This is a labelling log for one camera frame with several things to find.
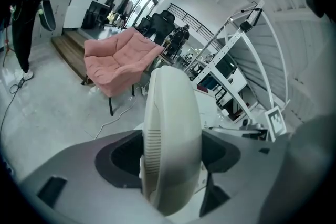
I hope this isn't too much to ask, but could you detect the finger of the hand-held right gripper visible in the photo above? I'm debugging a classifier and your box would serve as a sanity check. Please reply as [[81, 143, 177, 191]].
[[207, 125, 249, 137]]

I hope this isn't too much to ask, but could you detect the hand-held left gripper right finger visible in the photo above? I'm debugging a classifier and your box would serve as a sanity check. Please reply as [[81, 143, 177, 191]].
[[183, 130, 291, 224]]

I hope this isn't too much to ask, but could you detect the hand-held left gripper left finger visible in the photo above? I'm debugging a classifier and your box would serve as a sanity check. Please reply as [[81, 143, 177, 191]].
[[18, 128, 169, 224]]

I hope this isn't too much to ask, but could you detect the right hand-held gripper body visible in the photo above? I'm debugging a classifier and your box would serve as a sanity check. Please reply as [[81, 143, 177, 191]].
[[245, 106, 288, 143]]

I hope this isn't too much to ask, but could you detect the white shelf rack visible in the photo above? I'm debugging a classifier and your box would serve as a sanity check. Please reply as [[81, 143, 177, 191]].
[[191, 0, 291, 124]]

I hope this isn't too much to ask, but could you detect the black device on rack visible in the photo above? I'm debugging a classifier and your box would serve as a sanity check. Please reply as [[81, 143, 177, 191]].
[[239, 20, 254, 33]]

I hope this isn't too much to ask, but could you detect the black railing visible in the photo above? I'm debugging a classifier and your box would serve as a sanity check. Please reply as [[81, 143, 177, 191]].
[[170, 2, 215, 40]]

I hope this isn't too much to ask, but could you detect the black office chair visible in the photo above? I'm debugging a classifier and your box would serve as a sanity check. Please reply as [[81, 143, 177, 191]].
[[137, 17, 153, 35], [151, 9, 176, 44]]

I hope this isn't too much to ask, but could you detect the pink armchair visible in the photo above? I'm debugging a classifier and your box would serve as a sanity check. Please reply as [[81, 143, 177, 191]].
[[83, 27, 165, 116]]

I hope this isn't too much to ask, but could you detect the wooden step platform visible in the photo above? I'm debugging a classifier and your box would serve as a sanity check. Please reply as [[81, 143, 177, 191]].
[[51, 29, 90, 85]]

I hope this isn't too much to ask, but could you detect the red tripod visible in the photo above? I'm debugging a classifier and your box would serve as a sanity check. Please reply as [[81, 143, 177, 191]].
[[2, 26, 16, 67]]

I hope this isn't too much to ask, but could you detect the clothes rack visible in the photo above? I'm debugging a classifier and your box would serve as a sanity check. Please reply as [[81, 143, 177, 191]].
[[107, 0, 135, 28]]

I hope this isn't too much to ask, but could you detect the black cabinet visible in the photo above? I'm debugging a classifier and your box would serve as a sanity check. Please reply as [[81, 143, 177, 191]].
[[81, 0, 111, 30]]

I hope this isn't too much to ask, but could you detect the black cable with adaptor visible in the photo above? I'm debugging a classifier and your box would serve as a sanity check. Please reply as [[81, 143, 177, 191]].
[[0, 77, 27, 140]]

